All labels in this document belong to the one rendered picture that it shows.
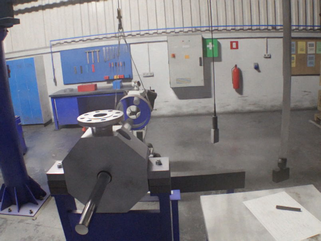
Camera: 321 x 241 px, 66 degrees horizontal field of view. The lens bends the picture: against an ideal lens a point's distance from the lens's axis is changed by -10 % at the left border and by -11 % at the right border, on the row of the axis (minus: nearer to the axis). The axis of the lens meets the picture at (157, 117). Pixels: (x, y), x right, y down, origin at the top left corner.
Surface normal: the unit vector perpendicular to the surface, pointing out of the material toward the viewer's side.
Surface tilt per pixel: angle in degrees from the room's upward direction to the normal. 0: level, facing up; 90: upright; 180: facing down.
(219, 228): 0
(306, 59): 90
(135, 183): 90
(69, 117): 90
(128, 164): 90
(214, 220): 0
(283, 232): 0
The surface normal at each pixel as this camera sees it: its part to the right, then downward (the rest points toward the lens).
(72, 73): -0.06, 0.26
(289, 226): -0.07, -0.96
